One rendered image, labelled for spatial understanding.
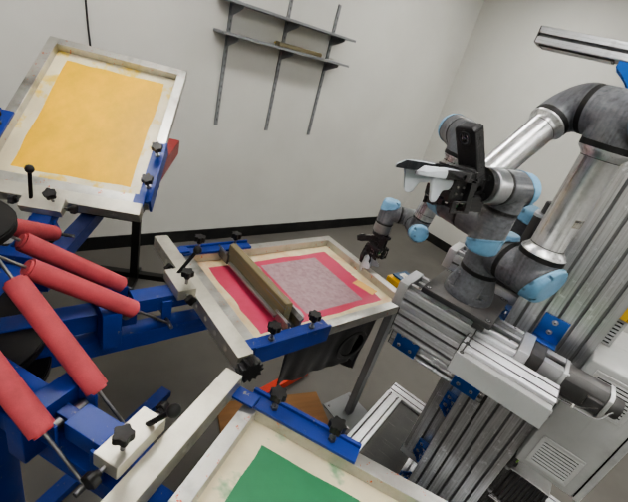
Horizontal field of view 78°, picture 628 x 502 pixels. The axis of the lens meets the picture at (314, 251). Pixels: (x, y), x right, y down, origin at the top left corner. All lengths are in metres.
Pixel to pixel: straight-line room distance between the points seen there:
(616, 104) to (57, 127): 1.82
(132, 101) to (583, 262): 1.83
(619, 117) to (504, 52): 4.04
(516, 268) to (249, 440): 0.81
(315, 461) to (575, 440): 0.87
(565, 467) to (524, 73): 4.01
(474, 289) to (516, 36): 4.07
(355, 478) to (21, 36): 2.79
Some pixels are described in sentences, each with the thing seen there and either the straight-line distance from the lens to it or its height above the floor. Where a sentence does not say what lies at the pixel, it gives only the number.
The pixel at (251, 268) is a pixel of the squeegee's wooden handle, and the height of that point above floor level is 1.05.
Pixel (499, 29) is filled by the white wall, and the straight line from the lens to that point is 5.20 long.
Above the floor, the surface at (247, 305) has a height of 0.95.
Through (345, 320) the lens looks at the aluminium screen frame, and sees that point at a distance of 1.43.
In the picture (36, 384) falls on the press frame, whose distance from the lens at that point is 1.08.
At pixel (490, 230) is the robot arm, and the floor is 1.56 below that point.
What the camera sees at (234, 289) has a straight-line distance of 1.49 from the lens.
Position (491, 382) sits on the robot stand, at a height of 1.14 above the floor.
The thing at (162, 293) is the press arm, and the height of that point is 1.04.
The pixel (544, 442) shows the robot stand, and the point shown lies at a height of 0.89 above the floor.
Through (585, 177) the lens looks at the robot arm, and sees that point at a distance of 1.12.
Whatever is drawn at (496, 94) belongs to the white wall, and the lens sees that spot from 5.01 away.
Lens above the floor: 1.81
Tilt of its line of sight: 27 degrees down
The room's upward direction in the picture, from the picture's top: 16 degrees clockwise
